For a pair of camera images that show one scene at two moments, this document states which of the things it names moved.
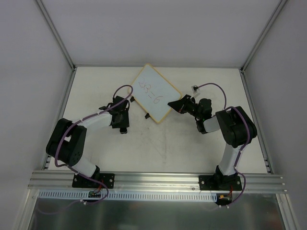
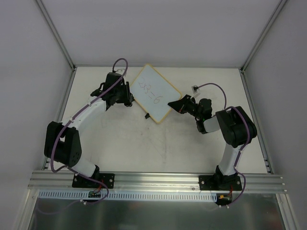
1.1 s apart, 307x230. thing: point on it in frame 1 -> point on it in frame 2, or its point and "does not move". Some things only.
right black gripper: x=185 y=106 does not move
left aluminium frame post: x=56 y=35 does not move
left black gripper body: x=122 y=122 -> x=128 y=95
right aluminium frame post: x=280 y=5 does not move
